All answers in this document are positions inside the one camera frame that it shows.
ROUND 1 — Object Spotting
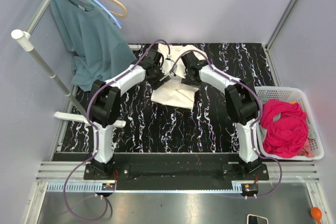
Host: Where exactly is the blue plastic hanger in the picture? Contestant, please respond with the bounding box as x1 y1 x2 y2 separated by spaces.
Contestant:
94 0 122 29

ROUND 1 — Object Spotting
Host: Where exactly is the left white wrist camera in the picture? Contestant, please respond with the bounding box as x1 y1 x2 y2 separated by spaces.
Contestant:
161 54 174 74

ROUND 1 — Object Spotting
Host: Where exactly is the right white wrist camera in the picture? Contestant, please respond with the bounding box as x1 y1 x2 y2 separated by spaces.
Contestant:
170 65 185 79

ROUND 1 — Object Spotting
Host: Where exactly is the teal t shirt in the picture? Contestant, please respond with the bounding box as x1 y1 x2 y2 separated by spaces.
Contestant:
50 0 136 91

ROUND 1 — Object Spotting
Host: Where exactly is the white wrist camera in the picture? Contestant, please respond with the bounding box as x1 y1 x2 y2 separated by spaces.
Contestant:
161 54 174 74
170 65 185 79

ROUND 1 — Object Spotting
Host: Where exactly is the white t shirt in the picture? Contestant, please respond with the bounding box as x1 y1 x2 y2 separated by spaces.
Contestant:
151 44 206 110

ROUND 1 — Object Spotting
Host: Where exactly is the white laundry basket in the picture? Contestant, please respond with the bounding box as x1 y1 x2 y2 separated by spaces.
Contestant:
255 86 324 161

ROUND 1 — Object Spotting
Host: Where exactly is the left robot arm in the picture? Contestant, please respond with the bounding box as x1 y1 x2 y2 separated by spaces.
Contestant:
87 49 170 180

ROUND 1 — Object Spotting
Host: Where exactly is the orange maraca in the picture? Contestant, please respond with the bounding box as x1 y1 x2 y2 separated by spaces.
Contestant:
311 207 322 224

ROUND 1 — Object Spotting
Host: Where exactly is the smartphone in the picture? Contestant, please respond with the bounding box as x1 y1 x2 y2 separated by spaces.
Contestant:
247 214 269 224

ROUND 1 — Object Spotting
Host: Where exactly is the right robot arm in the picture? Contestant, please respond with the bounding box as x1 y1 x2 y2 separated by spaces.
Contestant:
181 50 262 180

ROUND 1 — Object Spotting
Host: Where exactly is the pink t shirt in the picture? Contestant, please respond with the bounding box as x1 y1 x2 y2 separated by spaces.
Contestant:
260 99 308 158

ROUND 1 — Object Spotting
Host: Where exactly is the white cable duct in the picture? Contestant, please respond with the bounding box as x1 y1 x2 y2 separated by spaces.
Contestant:
47 182 116 193

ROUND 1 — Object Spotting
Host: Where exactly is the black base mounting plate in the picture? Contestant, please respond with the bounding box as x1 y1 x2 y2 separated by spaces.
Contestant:
84 153 269 192

